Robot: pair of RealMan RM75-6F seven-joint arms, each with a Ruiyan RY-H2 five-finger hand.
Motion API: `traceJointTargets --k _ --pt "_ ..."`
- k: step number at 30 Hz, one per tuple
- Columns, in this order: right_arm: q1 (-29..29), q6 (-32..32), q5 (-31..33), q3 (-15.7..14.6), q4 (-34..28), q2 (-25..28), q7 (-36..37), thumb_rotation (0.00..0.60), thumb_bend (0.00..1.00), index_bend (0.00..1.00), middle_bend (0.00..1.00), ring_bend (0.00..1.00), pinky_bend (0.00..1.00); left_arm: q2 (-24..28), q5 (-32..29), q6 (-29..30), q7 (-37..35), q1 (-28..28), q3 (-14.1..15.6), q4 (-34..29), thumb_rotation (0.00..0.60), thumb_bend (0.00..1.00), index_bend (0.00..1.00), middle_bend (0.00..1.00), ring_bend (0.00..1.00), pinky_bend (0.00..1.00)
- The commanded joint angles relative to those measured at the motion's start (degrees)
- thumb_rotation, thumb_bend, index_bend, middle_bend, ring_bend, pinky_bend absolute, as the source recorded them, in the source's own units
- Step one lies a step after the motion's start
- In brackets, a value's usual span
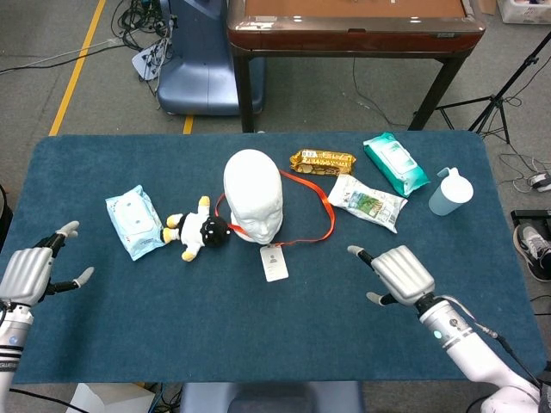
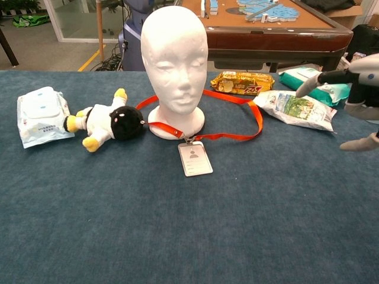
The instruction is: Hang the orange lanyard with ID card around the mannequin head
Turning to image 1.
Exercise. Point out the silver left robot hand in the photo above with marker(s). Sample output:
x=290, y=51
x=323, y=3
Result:
x=23, y=275

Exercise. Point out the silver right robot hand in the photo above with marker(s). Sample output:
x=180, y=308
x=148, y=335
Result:
x=402, y=275

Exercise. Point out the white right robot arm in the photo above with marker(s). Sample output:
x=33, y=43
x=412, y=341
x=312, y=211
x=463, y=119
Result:
x=469, y=348

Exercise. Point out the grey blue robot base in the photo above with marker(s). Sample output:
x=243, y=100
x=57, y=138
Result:
x=271, y=398

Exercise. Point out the white foam mannequin head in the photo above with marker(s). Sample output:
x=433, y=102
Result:
x=253, y=189

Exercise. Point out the black and white plush toy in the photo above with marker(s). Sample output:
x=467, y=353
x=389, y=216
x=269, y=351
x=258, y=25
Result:
x=193, y=230

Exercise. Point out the black rounded object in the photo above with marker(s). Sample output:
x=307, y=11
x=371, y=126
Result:
x=5, y=215

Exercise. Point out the white snack bag green print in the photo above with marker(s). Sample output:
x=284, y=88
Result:
x=366, y=202

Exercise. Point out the pale blue lidded cup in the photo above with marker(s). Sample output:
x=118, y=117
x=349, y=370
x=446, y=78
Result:
x=452, y=193

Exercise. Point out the green wet wipes pack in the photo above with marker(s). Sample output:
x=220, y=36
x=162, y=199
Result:
x=396, y=163

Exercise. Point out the light blue wet wipes pack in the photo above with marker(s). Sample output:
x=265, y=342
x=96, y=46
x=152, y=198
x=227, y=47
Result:
x=133, y=219

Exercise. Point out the grey black sneaker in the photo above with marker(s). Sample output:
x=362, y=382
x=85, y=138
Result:
x=536, y=249

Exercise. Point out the gold biscuit packet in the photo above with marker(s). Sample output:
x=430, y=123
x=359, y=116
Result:
x=323, y=162

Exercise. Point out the black foot pedal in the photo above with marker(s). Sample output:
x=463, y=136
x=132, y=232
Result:
x=531, y=216

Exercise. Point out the white box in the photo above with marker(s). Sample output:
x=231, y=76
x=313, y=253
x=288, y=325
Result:
x=112, y=400

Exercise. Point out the white power adapter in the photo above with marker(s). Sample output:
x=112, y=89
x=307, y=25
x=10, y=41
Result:
x=540, y=180

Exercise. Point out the blue felt table mat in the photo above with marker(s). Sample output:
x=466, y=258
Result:
x=215, y=322

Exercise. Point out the black tripod stand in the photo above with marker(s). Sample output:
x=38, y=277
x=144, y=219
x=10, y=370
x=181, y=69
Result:
x=495, y=103

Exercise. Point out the brown mahjong table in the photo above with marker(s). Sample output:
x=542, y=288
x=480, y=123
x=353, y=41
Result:
x=353, y=36

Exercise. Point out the white power strip board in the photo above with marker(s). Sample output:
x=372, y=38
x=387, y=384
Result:
x=148, y=60

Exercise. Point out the blue machine base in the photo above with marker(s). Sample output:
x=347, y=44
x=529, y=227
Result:
x=198, y=77

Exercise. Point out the brown cardboard box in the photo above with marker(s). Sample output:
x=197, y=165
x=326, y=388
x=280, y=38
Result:
x=486, y=5

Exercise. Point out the white storage crate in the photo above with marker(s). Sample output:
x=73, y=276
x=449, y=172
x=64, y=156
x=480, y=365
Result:
x=523, y=13

